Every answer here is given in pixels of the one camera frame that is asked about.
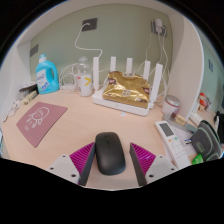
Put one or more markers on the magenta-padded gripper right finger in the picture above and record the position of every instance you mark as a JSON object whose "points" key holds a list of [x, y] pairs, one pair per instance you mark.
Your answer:
{"points": [[144, 160]]}

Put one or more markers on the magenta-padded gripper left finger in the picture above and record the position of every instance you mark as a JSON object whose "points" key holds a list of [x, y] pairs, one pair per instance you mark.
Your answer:
{"points": [[81, 160]]}

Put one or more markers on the black computer mouse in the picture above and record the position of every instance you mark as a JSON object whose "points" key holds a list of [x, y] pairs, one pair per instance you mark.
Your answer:
{"points": [[110, 154]]}

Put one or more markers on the pink mouse pad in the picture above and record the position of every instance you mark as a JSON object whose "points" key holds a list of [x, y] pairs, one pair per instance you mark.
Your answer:
{"points": [[40, 122]]}

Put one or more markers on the white remote control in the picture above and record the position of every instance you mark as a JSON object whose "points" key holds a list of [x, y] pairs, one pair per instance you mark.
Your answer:
{"points": [[173, 145]]}

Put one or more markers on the small green pack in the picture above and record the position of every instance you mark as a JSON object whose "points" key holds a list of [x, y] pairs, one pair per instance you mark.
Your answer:
{"points": [[197, 159]]}

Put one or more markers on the white router with antennas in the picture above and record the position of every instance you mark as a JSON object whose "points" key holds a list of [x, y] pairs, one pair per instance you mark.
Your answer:
{"points": [[120, 107]]}

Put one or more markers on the small jar with pink lid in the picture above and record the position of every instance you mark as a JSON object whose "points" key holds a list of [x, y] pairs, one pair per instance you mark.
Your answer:
{"points": [[170, 105]]}

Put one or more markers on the dark grey zip pouch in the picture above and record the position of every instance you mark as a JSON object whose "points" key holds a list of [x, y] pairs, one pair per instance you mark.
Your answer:
{"points": [[205, 143]]}

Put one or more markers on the gold foil bag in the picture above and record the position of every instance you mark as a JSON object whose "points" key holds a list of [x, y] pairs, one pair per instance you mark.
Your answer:
{"points": [[126, 87]]}

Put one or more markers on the clear bottle with white label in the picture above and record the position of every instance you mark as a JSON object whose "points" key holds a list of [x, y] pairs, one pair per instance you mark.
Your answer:
{"points": [[84, 81]]}

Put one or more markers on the small yellow box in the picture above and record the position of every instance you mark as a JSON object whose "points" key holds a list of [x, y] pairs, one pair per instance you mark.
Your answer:
{"points": [[29, 97]]}

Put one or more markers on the black bag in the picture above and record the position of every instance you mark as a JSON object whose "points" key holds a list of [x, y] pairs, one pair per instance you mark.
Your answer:
{"points": [[220, 125]]}

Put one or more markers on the clear plastic bag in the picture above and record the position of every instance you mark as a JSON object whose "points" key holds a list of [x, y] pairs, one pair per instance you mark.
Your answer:
{"points": [[12, 109]]}

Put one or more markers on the blue detergent bottle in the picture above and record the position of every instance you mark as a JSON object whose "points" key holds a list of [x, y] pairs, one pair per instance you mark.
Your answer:
{"points": [[46, 78]]}

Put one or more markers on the stack of books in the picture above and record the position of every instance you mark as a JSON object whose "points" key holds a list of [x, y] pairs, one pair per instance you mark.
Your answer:
{"points": [[28, 88]]}

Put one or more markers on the grey wall plate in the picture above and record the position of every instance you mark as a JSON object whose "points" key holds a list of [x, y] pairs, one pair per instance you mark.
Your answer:
{"points": [[34, 50]]}

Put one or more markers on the white wall charger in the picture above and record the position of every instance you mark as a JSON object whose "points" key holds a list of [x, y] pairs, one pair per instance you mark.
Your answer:
{"points": [[158, 26]]}

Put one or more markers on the dark grey wall socket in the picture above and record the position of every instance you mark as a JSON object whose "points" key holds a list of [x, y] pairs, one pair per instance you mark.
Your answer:
{"points": [[89, 24]]}

